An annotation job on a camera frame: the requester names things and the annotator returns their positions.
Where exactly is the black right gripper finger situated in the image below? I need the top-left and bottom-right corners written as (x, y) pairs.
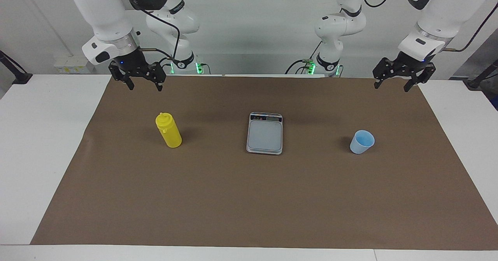
top-left (149, 61), bottom-right (167, 92)
top-left (109, 61), bottom-right (135, 91)

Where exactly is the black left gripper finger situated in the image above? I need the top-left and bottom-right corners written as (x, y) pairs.
top-left (403, 63), bottom-right (437, 93)
top-left (372, 57), bottom-right (395, 89)

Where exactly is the yellow squeeze bottle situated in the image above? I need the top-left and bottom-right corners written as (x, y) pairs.
top-left (156, 112), bottom-right (182, 148)

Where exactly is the light blue plastic cup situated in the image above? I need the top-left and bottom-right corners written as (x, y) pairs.
top-left (349, 130), bottom-right (375, 155)

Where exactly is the silver digital kitchen scale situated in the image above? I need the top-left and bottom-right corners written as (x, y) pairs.
top-left (246, 112), bottom-right (283, 155)

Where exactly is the black clamp stand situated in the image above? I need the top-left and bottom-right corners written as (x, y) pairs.
top-left (0, 50), bottom-right (33, 85)
top-left (466, 59), bottom-right (498, 89)

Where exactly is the brown paper mat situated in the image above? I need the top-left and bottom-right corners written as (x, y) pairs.
top-left (30, 74), bottom-right (498, 251)

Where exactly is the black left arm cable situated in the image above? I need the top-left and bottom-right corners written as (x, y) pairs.
top-left (444, 0), bottom-right (498, 53)

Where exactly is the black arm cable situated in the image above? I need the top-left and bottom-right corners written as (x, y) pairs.
top-left (444, 0), bottom-right (498, 53)
top-left (117, 0), bottom-right (181, 65)

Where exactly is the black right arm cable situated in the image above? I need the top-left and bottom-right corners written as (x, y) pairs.
top-left (117, 0), bottom-right (181, 65)

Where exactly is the white wall power box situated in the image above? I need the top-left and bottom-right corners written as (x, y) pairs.
top-left (54, 56), bottom-right (91, 74)

